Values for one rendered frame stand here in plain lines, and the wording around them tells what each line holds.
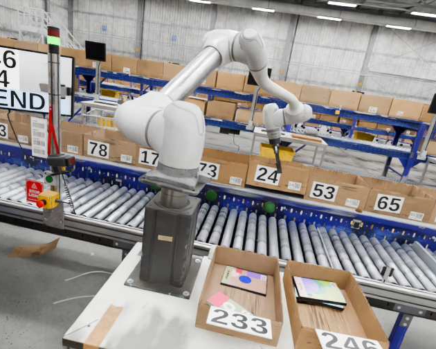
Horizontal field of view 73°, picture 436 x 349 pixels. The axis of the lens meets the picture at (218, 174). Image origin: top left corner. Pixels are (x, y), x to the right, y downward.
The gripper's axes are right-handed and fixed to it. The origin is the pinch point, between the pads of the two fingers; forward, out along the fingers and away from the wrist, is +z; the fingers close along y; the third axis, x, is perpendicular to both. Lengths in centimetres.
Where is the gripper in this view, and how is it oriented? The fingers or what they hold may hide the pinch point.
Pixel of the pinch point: (279, 167)
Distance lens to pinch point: 198.2
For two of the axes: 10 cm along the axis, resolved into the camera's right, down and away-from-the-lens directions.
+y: -1.5, 2.7, -9.5
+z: 1.9, 9.5, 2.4
